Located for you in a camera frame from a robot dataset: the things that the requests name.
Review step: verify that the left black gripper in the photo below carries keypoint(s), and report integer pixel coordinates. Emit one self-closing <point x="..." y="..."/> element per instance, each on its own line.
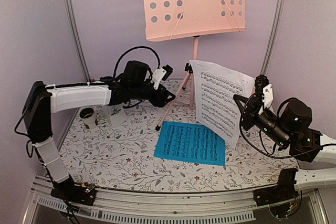
<point x="160" y="99"/>

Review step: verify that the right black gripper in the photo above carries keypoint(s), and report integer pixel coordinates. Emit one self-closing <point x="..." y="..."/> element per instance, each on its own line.
<point x="249" y="111"/>

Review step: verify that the white sheet music page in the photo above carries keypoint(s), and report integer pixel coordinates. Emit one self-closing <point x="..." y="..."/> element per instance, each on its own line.
<point x="215" y="87"/>

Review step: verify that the blue sheet music page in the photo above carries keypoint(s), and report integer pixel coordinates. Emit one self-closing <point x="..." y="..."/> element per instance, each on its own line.
<point x="191" y="143"/>

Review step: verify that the white metronome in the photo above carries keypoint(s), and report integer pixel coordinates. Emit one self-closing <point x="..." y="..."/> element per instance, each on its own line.
<point x="116" y="115"/>

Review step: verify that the pink music stand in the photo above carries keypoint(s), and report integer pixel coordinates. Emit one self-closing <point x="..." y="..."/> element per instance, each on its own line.
<point x="175" y="19"/>

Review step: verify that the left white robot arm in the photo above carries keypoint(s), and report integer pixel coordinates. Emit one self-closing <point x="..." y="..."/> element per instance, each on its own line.
<point x="46" y="105"/>

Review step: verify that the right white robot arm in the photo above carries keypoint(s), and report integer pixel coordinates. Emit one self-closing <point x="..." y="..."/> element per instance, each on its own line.
<point x="289" y="129"/>

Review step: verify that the white paper cup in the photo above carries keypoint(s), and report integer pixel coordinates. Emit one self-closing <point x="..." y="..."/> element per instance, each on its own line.
<point x="89" y="118"/>

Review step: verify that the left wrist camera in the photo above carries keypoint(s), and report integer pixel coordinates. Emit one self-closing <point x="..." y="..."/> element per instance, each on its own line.
<point x="161" y="73"/>

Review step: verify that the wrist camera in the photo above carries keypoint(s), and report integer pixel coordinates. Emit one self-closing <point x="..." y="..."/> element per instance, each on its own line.
<point x="161" y="73"/>
<point x="264" y="92"/>

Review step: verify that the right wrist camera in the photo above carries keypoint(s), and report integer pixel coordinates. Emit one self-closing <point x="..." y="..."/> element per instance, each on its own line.
<point x="264" y="92"/>

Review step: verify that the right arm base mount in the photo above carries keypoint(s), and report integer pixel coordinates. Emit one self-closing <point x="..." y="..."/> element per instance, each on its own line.
<point x="283" y="190"/>

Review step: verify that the aluminium front rail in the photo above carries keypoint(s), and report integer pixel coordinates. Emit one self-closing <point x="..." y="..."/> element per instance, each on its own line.
<point x="116" y="205"/>

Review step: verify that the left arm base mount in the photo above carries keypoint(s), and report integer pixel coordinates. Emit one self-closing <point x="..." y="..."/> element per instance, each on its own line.
<point x="69" y="191"/>

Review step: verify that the right aluminium frame post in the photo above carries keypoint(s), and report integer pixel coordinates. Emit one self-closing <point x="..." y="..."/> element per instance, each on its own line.
<point x="272" y="36"/>

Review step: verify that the aluminium frame post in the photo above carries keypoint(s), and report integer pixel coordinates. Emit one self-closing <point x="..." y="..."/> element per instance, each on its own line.
<point x="76" y="39"/>
<point x="272" y="36"/>

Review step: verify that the left aluminium frame post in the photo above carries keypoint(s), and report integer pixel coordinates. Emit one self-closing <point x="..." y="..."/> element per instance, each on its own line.
<point x="76" y="39"/>

